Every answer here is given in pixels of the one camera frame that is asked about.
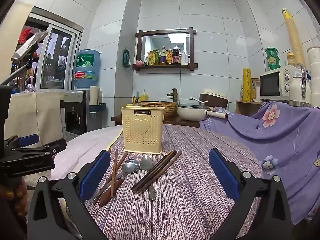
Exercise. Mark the white microwave oven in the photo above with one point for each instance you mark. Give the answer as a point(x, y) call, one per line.
point(275, 85)

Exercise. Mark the large steel spoon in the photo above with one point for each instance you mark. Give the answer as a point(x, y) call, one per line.
point(131, 166)

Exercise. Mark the yellow green seasoning packet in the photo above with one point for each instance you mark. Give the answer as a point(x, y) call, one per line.
point(150, 58)

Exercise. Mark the sliding glass window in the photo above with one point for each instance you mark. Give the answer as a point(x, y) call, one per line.
point(60, 57)

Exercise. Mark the pale lilac tablecloth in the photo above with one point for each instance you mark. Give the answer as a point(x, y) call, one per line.
point(85, 142)

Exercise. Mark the dark wooden framed shelf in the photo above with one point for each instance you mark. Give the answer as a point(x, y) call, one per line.
point(140, 33)

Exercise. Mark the beige cloth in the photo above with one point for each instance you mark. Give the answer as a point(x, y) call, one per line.
point(32, 120)

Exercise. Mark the yellow soap pump bottle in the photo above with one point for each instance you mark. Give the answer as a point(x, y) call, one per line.
point(143, 97)

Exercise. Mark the water dispenser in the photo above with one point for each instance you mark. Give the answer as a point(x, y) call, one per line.
point(75, 115)

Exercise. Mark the bronze faucet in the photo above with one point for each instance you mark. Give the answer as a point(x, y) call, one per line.
point(174, 93)

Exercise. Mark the stack of green bowls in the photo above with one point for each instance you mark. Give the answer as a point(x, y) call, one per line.
point(273, 60)

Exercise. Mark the brown white rice cooker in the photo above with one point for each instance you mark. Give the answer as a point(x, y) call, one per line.
point(215, 100)

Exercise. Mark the blue water jug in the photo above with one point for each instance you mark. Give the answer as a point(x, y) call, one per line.
point(86, 67)

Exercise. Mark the person's left hand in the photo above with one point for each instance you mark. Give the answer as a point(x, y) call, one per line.
point(18, 197)

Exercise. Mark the wooden shelf box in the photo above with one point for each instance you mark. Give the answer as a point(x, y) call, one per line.
point(246, 108)

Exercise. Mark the small steel spoon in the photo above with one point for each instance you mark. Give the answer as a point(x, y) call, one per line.
point(146, 163)

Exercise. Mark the cream perforated utensil holder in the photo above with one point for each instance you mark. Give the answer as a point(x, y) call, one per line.
point(142, 140)

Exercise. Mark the reddish wooden chopstick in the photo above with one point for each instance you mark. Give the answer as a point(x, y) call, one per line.
point(114, 172)
point(123, 158)

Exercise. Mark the white bottle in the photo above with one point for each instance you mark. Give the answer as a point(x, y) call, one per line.
point(183, 58)

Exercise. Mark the woven basket basin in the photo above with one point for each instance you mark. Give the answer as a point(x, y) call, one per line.
point(170, 107)

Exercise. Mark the white ladle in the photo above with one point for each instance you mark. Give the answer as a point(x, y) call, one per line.
point(200, 101)

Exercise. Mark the clear yellow oil bottle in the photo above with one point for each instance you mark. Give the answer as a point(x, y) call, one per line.
point(163, 55)

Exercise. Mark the purple striped table mat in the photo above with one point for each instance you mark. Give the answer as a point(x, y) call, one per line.
point(187, 200)

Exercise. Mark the dark soy sauce bottle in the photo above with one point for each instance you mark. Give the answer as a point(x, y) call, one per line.
point(176, 53)

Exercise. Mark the brown sauce bottle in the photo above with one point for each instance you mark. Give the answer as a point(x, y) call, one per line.
point(169, 55)

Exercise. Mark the green instant noodle cup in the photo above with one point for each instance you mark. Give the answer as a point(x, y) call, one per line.
point(274, 67)
point(272, 52)

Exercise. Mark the white electric kettle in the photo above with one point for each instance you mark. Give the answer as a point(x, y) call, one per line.
point(297, 90)

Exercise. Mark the glass jar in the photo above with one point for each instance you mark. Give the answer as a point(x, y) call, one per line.
point(255, 88)

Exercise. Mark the tall stack of yellow cups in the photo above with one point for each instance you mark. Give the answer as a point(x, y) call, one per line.
point(293, 40)

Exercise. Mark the purple floral cloth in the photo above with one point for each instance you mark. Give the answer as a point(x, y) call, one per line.
point(282, 140)

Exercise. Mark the yellow cooking oil bottle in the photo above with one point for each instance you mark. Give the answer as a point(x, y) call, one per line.
point(291, 58)

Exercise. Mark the small clear bottle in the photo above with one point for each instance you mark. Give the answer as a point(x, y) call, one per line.
point(241, 93)

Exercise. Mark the stack of paper cups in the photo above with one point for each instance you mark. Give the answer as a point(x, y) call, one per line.
point(94, 95)

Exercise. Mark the green bottle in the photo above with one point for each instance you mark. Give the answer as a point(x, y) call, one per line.
point(157, 56)

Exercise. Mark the dark blue cup holder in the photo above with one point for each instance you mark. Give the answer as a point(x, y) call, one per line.
point(98, 108)

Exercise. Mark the yellow wrap roll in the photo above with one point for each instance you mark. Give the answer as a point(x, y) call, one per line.
point(246, 85)

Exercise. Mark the dark brown chopstick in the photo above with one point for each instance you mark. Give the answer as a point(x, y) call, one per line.
point(156, 172)
point(151, 170)
point(159, 173)

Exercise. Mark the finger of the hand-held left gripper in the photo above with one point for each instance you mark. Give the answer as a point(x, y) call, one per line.
point(28, 140)
point(56, 146)

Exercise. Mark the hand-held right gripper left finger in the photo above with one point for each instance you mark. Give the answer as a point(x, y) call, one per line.
point(96, 175)

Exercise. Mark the green wall packet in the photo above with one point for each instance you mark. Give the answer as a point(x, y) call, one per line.
point(126, 57)

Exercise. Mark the small pink pot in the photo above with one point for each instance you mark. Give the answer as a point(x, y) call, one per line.
point(139, 62)

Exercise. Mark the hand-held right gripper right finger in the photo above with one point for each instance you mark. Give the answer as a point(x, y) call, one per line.
point(223, 177)

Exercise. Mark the smartphone on mount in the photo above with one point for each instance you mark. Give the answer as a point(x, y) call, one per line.
point(28, 45)

